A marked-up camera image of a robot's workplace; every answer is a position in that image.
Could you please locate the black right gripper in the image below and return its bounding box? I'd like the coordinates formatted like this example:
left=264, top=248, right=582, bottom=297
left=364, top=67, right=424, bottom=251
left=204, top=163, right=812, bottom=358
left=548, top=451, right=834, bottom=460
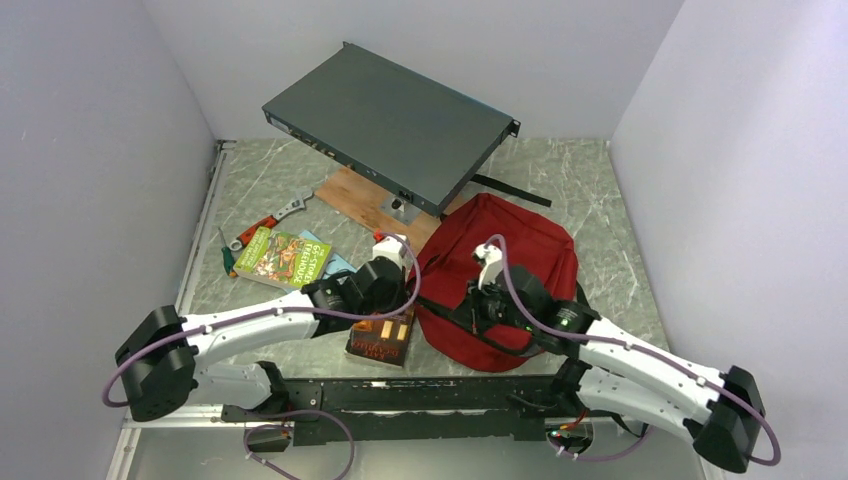
left=452, top=271, right=535, bottom=333

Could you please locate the dark DiCamillo book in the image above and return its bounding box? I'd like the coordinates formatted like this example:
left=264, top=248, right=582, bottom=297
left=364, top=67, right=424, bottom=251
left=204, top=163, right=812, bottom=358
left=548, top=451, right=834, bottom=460
left=344, top=308, right=415, bottom=369

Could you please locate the red backpack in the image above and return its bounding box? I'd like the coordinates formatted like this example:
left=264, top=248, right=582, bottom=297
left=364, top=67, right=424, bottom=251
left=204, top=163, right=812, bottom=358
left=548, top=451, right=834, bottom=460
left=415, top=193, right=579, bottom=373

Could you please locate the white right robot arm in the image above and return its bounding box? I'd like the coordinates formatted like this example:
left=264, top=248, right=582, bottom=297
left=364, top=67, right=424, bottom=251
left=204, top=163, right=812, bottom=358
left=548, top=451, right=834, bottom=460
left=448, top=266, right=780, bottom=473

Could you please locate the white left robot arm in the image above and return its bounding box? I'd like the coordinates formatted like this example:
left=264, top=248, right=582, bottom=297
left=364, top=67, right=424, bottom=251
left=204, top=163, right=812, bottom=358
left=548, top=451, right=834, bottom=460
left=111, top=254, right=411, bottom=422

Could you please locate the light blue notebook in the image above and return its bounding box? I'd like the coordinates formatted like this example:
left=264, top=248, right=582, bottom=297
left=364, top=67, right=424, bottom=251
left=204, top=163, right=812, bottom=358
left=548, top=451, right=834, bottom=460
left=300, top=230, right=355, bottom=278

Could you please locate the wooden base board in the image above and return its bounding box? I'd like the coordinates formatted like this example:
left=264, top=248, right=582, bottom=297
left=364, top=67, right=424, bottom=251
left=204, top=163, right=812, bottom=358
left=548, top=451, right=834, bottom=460
left=315, top=167, right=467, bottom=253

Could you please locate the green treehouse book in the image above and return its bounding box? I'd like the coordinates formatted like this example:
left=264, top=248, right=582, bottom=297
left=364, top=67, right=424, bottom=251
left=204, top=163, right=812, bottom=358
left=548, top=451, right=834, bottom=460
left=234, top=227, right=332, bottom=291

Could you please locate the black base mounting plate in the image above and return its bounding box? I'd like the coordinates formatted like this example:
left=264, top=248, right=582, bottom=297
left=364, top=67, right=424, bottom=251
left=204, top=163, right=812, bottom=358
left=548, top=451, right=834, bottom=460
left=221, top=376, right=591, bottom=446

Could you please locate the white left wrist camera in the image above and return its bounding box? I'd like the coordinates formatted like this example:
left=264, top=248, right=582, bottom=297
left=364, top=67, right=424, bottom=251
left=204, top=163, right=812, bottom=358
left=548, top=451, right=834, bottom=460
left=371, top=231, right=407, bottom=269

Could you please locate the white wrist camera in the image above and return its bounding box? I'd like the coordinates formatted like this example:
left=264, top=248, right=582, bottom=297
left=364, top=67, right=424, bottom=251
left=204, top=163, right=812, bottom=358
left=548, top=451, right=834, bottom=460
left=472, top=244, right=504, bottom=290
left=371, top=231, right=407, bottom=269

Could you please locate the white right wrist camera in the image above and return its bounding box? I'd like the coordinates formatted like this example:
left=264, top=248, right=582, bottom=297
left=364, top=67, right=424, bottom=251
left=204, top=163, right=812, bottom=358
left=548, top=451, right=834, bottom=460
left=472, top=244, right=504, bottom=290

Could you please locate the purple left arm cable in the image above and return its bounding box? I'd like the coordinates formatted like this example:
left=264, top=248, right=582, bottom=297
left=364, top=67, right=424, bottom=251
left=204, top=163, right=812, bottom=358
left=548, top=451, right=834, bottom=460
left=100, top=231, right=422, bottom=409

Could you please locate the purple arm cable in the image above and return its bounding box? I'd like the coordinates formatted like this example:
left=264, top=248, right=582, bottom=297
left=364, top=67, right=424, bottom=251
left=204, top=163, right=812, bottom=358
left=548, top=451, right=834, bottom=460
left=486, top=235, right=783, bottom=468
left=100, top=231, right=422, bottom=409

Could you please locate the metal stand bracket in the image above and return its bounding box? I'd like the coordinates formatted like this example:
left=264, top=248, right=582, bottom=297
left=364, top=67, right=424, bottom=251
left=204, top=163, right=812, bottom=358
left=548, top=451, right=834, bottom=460
left=380, top=195, right=421, bottom=226

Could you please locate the red handled adjustable wrench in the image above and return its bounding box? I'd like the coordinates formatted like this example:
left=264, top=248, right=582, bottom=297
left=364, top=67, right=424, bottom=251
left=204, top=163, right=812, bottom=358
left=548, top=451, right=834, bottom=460
left=226, top=189, right=314, bottom=252

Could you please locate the green handled screwdriver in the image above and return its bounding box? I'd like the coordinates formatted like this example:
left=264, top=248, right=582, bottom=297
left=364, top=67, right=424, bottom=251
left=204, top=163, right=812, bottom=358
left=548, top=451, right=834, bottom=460
left=217, top=226, right=237, bottom=278

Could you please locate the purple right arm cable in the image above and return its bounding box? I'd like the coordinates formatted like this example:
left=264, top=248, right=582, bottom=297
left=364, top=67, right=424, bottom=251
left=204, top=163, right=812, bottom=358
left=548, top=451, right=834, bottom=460
left=486, top=235, right=783, bottom=468

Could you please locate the aluminium frame rail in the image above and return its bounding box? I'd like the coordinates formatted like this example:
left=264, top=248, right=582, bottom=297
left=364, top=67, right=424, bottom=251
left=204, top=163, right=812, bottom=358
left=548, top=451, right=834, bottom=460
left=105, top=140, right=237, bottom=479

